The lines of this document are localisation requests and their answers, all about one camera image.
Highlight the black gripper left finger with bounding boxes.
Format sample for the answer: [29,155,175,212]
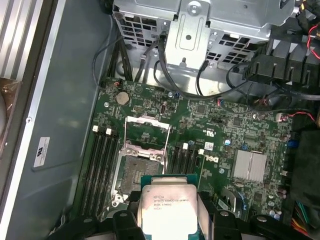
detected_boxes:
[47,191,145,240]

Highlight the black plastic shroud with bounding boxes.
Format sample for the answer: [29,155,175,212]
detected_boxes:
[291,117,320,201]

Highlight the thick black wire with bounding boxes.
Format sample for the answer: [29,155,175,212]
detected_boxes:
[153,33,253,101]

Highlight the thin grey wire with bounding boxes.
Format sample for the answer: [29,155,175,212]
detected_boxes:
[91,34,123,90]

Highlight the white label sticker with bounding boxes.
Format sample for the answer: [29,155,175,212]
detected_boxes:
[31,136,51,169]

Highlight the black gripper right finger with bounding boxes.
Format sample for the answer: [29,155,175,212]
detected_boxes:
[197,191,296,240]

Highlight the silver green CPU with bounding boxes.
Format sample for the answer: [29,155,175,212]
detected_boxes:
[139,173,202,240]

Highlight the metal drive cage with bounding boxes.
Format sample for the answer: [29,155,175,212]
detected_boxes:
[112,0,296,69]

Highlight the silver chipset heatsink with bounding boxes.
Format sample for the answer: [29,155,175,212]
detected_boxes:
[233,149,268,181]

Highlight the metal wire locking lever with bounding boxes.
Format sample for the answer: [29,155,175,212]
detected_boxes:
[161,148,169,176]

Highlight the black wire with grey clip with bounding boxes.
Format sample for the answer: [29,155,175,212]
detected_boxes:
[137,32,162,84]

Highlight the green motherboard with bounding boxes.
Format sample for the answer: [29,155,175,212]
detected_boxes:
[74,79,301,240]

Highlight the coin cell battery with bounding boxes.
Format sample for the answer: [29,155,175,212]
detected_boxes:
[115,91,130,106]

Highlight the CPU socket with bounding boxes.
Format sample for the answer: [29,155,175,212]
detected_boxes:
[112,149,168,213]

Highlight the black ribbed plastic bracket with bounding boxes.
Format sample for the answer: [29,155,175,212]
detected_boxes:
[246,23,320,84]

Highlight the multicoloured connector wires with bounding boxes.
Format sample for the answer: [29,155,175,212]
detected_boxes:
[290,199,320,234]

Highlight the black open PC case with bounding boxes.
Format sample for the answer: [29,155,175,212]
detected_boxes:
[0,0,320,240]

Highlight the green RAM stick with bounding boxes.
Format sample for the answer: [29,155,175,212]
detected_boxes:
[195,149,208,195]

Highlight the black flat wire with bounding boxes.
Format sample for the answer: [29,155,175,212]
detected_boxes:
[107,39,134,83]

